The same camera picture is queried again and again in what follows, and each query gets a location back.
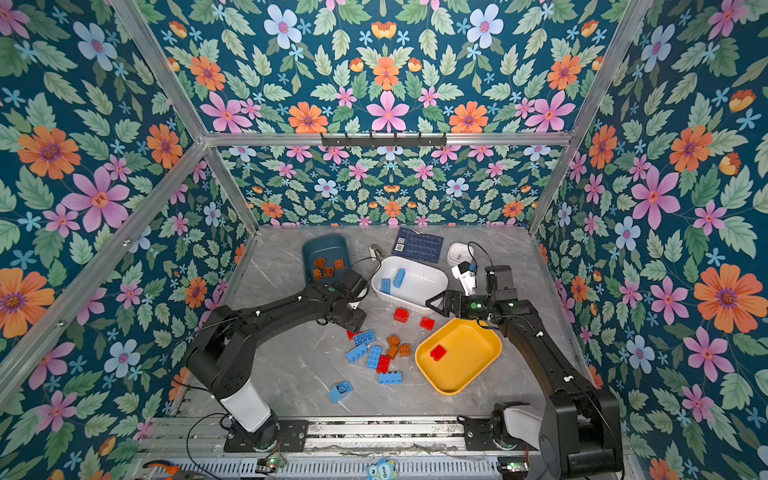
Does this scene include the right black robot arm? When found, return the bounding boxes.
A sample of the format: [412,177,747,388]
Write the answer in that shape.
[435,265,625,479]

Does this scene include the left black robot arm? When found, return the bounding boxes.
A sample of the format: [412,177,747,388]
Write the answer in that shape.
[184,270,368,444]

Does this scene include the white rectangular bin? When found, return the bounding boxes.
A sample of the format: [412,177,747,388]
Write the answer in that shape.
[370,256,448,315]

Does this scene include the white round timer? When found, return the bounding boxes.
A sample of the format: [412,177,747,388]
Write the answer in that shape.
[446,242,475,267]

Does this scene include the yellow square tray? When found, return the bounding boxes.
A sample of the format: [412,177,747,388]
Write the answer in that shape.
[415,318,502,396]

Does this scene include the teal rectangular bin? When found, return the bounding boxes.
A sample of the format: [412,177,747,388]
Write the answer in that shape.
[301,234,351,285]

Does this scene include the small beige metal clip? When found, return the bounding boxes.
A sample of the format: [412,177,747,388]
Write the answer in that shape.
[368,244,385,261]

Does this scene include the dark blue printed card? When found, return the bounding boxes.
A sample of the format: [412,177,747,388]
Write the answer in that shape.
[391,227,444,264]

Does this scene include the light blue toy figure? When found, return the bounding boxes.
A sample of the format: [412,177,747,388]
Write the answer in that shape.
[366,459,398,480]

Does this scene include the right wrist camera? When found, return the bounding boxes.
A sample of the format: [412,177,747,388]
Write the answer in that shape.
[451,261,477,296]

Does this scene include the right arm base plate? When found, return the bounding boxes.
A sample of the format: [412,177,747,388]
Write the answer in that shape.
[457,416,514,451]

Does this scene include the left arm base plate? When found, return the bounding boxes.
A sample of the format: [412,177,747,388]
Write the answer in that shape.
[223,418,310,453]

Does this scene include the black wall hook rail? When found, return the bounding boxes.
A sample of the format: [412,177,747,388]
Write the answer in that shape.
[320,133,448,148]

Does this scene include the orange handled pliers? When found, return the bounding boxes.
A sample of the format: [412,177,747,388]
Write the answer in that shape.
[142,460,182,479]

